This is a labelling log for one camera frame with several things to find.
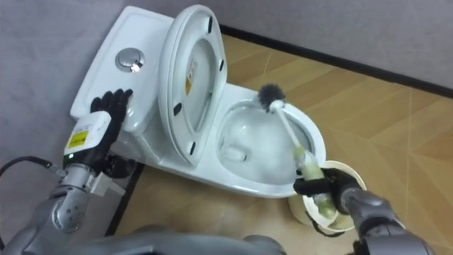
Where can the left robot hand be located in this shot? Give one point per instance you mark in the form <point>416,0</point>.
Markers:
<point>92,136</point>

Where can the white toilet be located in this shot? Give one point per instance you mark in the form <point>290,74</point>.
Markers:
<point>152,71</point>

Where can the robot body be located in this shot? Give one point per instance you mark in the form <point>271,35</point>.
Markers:
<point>166,242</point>

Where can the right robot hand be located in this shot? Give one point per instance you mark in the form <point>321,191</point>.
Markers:
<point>336,186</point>

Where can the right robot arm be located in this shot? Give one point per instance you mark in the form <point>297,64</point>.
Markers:
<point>380,223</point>

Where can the cream toilet brush holder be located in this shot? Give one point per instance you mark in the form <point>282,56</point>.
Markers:
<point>318,212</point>

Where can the white toilet brush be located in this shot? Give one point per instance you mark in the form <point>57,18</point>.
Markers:
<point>283,117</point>

